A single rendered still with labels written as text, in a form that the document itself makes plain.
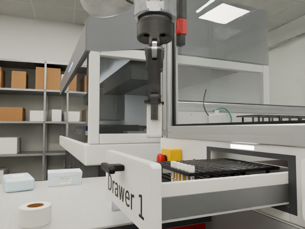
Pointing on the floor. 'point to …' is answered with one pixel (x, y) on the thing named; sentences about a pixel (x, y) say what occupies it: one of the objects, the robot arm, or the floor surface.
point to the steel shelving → (7, 63)
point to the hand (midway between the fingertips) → (154, 120)
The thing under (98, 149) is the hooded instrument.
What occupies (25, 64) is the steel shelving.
